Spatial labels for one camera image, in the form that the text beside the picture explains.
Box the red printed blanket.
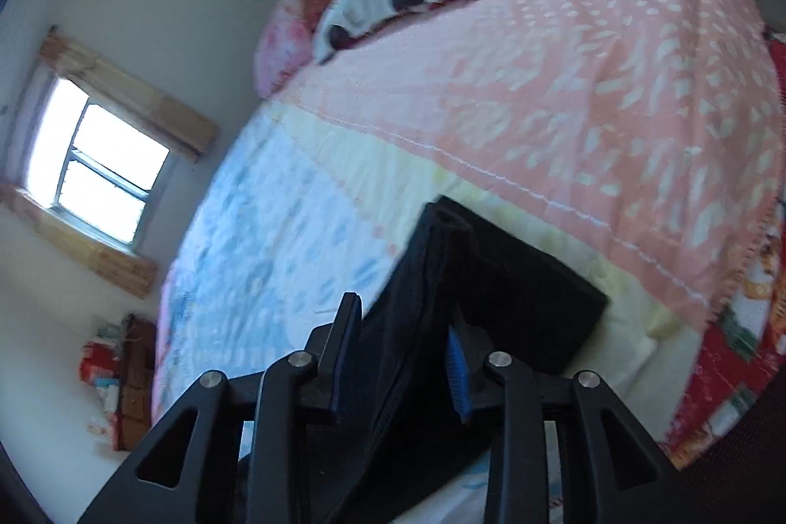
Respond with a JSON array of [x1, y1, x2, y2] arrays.
[[660, 27, 786, 469]]

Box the window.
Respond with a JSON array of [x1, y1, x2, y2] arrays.
[[18, 76, 171, 248]]

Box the beige patterned curtain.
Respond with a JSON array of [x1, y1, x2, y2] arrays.
[[40, 28, 220, 160], [0, 183, 157, 299]]

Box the black pants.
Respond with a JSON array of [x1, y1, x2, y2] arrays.
[[236, 195, 610, 524]]

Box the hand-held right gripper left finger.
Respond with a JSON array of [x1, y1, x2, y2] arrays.
[[77, 291, 365, 524]]

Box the pink pillow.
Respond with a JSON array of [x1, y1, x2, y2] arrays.
[[254, 0, 363, 98]]

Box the brown wooden desk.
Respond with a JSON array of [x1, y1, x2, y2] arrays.
[[113, 314, 157, 452]]

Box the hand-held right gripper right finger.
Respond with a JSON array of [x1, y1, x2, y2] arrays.
[[447, 315, 695, 524]]

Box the pink blanket with white pattern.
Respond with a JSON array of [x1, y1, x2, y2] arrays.
[[264, 0, 786, 341]]

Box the red gift bag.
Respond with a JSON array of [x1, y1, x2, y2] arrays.
[[80, 340, 124, 386]]

